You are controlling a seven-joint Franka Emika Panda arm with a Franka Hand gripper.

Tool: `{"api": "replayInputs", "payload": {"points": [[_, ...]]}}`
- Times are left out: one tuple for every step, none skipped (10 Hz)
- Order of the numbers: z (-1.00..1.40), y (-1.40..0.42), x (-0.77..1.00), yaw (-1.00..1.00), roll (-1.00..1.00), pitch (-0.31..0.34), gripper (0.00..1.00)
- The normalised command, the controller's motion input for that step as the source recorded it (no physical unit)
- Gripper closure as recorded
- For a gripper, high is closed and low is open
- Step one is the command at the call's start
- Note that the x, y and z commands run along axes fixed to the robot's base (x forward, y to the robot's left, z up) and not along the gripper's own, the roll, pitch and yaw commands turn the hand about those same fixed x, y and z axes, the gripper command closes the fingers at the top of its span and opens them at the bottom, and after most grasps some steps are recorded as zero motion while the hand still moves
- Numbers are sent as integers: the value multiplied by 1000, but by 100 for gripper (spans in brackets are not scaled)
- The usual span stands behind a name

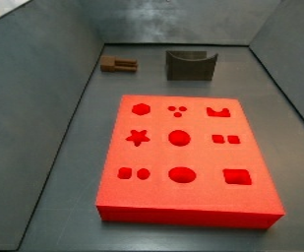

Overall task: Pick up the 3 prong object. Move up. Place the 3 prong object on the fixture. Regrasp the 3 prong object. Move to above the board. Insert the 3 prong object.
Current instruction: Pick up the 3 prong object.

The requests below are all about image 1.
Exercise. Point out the dark grey curved fixture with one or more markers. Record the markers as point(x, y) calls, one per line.
point(190, 65)

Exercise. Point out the brown three prong object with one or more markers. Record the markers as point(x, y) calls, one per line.
point(115, 64)

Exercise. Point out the red foam shape board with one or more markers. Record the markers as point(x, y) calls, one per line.
point(186, 165)

